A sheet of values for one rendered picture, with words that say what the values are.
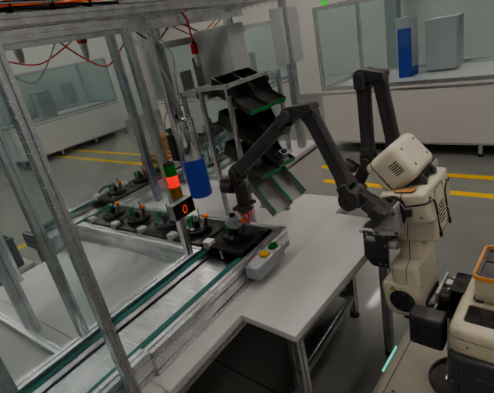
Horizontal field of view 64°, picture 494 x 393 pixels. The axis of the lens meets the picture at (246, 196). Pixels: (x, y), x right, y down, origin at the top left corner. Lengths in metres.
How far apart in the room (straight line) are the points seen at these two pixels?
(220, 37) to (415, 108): 3.17
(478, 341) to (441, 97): 4.07
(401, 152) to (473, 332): 0.65
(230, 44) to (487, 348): 2.30
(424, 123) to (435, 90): 0.43
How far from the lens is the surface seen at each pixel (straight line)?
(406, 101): 5.48
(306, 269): 1.78
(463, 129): 5.39
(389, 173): 1.53
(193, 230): 2.02
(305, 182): 3.44
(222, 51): 2.96
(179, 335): 1.49
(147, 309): 1.70
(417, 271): 1.70
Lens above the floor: 1.85
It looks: 22 degrees down
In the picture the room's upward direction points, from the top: 12 degrees counter-clockwise
